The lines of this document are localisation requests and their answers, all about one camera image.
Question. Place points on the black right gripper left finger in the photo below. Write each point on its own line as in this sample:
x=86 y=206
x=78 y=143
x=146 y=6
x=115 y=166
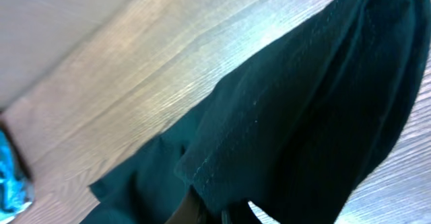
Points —
x=188 y=212

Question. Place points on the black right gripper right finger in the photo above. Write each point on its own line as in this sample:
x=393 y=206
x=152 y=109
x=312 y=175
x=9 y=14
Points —
x=227 y=217

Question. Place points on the black t-shirt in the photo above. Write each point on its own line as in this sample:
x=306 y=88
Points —
x=293 y=130

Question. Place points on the light blue t-shirt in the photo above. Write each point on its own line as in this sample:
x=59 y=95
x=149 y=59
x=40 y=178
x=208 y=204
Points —
x=17 y=192

